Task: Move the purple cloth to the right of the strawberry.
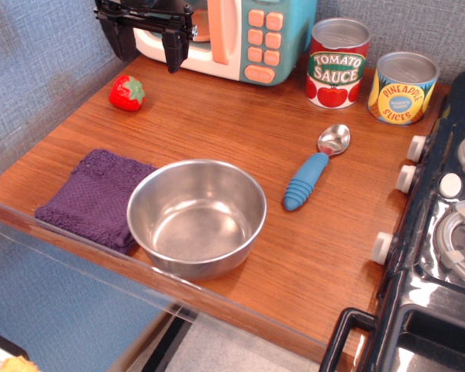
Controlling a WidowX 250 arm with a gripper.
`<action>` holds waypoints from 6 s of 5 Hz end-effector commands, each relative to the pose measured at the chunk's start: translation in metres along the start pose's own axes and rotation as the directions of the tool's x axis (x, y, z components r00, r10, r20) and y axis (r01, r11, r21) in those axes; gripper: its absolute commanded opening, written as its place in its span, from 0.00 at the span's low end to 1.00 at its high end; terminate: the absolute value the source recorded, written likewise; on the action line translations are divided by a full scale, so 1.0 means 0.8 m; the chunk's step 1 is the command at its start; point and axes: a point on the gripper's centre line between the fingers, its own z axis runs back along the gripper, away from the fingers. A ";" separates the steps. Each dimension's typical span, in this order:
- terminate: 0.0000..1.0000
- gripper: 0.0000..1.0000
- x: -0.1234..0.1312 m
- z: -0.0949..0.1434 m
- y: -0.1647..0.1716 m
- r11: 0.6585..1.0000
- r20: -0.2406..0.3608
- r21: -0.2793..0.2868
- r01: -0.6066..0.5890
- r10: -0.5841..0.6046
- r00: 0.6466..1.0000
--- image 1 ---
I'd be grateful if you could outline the black toy stove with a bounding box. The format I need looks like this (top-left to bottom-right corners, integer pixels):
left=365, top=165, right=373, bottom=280
left=320, top=71, right=465, bottom=371

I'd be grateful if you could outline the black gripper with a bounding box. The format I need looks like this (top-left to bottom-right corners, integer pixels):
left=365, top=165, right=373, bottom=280
left=95, top=1, right=198, bottom=74

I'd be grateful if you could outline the tomato sauce can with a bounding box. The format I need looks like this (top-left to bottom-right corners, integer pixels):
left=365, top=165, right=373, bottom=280
left=305, top=18, right=371, bottom=109

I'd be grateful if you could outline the red toy strawberry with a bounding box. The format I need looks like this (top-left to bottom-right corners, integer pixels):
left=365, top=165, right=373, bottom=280
left=108, top=75, right=146, bottom=112

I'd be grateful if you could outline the stainless steel pot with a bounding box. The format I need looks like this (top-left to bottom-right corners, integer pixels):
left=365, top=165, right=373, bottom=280
left=127, top=160, right=267, bottom=281

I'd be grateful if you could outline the pineapple slices can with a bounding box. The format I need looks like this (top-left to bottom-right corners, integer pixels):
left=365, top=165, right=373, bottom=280
left=367, top=51, right=439, bottom=126

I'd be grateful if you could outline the teal toy microwave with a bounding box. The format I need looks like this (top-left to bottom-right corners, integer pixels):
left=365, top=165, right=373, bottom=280
left=133, top=0, right=319, bottom=87

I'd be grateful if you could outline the blue handled metal spoon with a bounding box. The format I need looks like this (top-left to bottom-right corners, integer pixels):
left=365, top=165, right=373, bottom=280
left=283, top=124, right=351, bottom=211

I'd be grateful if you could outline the clear acrylic barrier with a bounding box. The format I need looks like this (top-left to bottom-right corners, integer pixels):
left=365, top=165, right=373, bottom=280
left=0, top=203, right=198, bottom=323

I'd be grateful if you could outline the purple cloth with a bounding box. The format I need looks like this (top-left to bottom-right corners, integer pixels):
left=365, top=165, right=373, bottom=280
left=34, top=149, right=157, bottom=254

